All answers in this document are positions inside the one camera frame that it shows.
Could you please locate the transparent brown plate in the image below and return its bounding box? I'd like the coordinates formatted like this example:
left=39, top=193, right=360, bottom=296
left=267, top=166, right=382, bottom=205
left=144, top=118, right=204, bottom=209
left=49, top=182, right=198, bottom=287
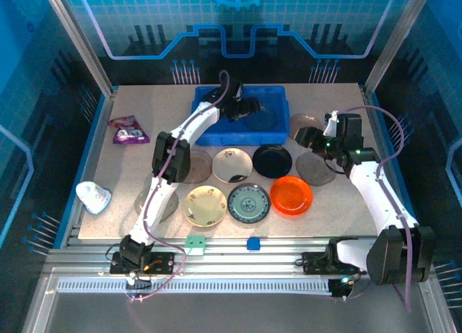
left=289, top=112, right=325, bottom=141
left=182, top=149, right=214, bottom=184

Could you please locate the transparent grey plate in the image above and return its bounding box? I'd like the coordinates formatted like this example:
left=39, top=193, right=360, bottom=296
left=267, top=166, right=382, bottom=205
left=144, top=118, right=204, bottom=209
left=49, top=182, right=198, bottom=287
left=134, top=187, right=180, bottom=224
left=295, top=150, right=337, bottom=187
left=244, top=108, right=279, bottom=132

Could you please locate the black plate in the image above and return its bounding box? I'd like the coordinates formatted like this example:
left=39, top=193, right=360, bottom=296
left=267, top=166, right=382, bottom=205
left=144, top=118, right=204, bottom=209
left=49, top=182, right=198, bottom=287
left=252, top=144, right=293, bottom=179

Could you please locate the white plate with blue flowers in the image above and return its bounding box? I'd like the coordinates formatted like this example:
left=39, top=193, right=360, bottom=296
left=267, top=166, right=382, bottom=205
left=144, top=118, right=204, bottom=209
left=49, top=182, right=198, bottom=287
left=212, top=147, right=253, bottom=184

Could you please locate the orange plate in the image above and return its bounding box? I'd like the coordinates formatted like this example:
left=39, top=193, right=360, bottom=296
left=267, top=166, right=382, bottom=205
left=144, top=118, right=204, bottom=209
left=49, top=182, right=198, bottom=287
left=270, top=176, right=313, bottom=216

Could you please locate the blue patterned ceramic plate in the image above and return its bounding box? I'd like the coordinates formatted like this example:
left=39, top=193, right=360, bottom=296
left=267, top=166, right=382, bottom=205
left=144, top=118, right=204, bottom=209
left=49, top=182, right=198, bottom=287
left=227, top=182, right=271, bottom=225

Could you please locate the yellow floral plate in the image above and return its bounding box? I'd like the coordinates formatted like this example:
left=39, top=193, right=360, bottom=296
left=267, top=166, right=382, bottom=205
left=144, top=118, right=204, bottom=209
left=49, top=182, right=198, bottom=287
left=183, top=185, right=228, bottom=228

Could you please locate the blue plastic bin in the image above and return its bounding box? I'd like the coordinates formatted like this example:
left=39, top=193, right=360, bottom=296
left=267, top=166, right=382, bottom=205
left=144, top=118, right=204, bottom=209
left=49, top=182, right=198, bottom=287
left=190, top=85, right=292, bottom=147

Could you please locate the purple snack bag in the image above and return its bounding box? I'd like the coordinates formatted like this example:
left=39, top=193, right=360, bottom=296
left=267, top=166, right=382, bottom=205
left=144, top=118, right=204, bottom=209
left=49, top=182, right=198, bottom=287
left=108, top=115, right=151, bottom=145

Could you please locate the small black electronics box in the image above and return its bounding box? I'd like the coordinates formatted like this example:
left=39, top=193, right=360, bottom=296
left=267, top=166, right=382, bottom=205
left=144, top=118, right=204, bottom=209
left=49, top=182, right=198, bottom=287
left=327, top=274, right=358, bottom=300
left=124, top=270, right=152, bottom=290

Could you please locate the white blue ceramic cup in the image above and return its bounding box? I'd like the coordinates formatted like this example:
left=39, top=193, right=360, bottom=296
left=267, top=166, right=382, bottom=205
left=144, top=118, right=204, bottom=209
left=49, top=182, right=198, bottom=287
left=75, top=181, right=113, bottom=216

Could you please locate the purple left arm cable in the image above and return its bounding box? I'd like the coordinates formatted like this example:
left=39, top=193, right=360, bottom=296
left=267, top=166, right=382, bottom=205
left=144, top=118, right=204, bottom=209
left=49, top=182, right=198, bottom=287
left=128, top=69, right=232, bottom=304

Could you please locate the aluminium frame post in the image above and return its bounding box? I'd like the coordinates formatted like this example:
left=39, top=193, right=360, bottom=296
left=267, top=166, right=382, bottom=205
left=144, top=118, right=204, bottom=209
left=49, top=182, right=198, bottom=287
left=363, top=0, right=436, bottom=95
left=39, top=0, right=118, bottom=98

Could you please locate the aluminium rail frame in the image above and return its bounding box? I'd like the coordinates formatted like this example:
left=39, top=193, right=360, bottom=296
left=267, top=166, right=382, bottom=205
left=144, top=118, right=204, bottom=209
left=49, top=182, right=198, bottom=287
left=43, top=235, right=434, bottom=298

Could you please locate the green block on rail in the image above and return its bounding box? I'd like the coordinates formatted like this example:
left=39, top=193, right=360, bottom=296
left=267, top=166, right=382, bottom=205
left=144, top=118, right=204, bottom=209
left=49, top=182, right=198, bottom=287
left=184, top=235, right=206, bottom=256

